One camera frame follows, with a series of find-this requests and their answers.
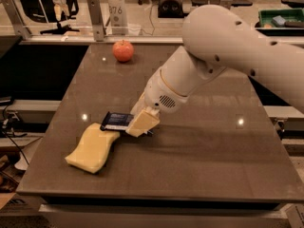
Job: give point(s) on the right metal bracket post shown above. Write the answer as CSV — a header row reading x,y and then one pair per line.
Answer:
x,y
226,3

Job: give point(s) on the left metal bracket post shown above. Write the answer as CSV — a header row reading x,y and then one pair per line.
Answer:
x,y
96,20

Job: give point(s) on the green plastic bin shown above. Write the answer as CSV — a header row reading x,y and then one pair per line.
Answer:
x,y
281,22

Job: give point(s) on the metal bracket post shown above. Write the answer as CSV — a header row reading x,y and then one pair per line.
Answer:
x,y
226,3
96,20

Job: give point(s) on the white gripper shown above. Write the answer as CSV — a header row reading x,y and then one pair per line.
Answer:
x,y
157,92

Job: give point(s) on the blue rxbar wrapper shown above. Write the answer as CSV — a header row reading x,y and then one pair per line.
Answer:
x,y
116,121

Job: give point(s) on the far left metal post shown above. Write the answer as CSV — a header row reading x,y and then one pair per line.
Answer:
x,y
16,19

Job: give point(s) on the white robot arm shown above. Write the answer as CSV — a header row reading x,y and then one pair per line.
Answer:
x,y
215,39

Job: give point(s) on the white numbered pillar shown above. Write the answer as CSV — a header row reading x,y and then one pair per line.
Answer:
x,y
118,17

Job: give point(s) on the red apple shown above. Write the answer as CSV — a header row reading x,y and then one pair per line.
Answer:
x,y
123,51

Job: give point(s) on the yellow sponge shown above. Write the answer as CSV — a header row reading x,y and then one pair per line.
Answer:
x,y
93,148

